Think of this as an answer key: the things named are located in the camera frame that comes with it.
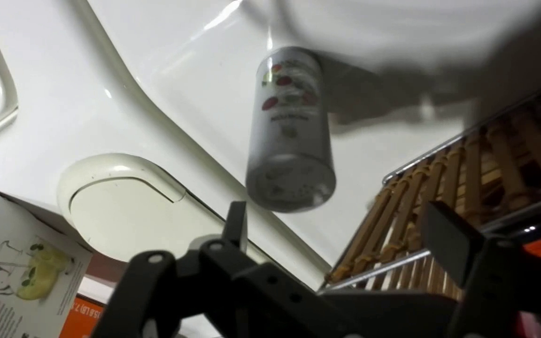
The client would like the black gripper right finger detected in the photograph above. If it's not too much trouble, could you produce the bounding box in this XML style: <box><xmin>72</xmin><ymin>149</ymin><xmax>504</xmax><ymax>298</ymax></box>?
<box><xmin>419</xmin><ymin>198</ymin><xmax>493</xmax><ymax>303</ymax></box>

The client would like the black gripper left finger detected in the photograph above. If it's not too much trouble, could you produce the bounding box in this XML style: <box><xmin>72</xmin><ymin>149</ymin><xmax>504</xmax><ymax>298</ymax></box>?
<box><xmin>218</xmin><ymin>198</ymin><xmax>267</xmax><ymax>272</ymax></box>

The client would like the white spice container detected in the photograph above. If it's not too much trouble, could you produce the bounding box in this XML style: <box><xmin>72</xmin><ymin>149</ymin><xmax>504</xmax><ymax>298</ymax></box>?
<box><xmin>245</xmin><ymin>44</ymin><xmax>339</xmax><ymax>213</ymax></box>

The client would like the white sink basin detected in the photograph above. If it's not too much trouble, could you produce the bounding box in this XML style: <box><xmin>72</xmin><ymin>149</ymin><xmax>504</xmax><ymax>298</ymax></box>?
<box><xmin>85</xmin><ymin>0</ymin><xmax>541</xmax><ymax>292</ymax></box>

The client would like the orange blue detergent box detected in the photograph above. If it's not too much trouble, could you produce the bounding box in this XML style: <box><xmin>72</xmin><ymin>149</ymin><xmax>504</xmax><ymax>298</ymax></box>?
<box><xmin>59</xmin><ymin>290</ymin><xmax>109</xmax><ymax>338</ymax></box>

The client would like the pink cardboard box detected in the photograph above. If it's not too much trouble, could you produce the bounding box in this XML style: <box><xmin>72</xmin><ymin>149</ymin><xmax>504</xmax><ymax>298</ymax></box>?
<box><xmin>0</xmin><ymin>187</ymin><xmax>94</xmax><ymax>338</ymax></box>

